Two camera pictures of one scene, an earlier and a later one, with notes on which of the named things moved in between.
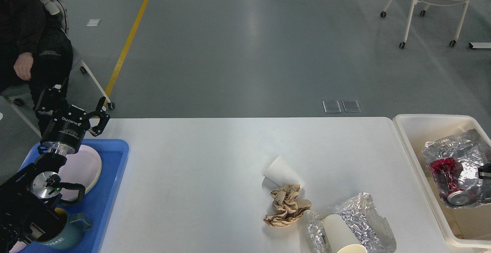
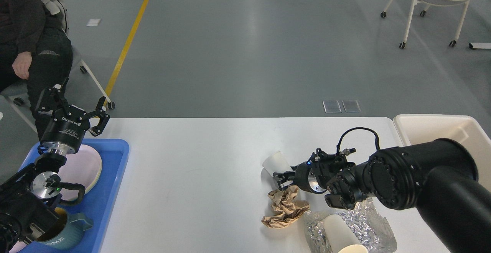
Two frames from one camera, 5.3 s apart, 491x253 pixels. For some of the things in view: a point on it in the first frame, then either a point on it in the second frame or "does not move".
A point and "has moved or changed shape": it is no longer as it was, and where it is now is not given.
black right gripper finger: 484,172 → 307,176
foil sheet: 372,231 does not move
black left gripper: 63,132 does not move
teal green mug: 76,224 does not move
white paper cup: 281,173 has moved or changed shape
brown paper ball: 287,209 does not move
